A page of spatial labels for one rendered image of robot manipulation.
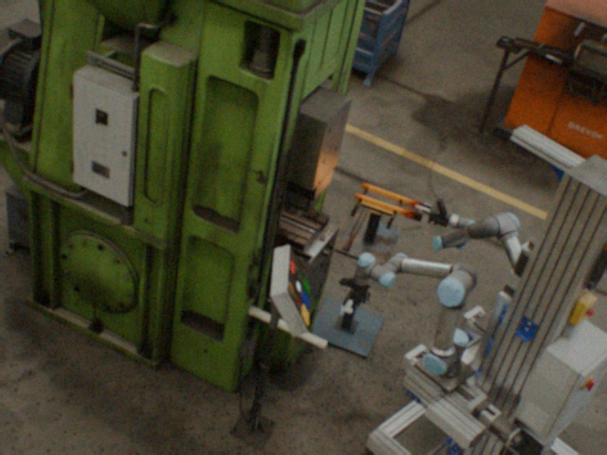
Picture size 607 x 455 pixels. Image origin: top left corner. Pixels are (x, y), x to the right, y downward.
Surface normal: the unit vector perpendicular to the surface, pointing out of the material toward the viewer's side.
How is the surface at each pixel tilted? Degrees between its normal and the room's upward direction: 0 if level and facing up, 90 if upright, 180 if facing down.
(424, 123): 0
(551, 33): 90
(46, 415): 0
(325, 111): 0
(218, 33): 89
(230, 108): 89
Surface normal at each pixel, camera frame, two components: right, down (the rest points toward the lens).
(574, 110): -0.51, 0.47
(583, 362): 0.16, -0.77
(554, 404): -0.71, 0.34
